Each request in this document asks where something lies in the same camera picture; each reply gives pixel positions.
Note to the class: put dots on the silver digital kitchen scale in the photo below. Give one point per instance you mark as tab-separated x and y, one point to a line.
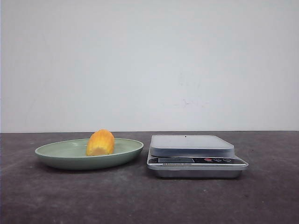
193	156

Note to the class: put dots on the pale green plate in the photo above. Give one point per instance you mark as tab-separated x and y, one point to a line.
70	154

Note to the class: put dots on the yellow corn cob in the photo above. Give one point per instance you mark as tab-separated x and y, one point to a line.
101	142

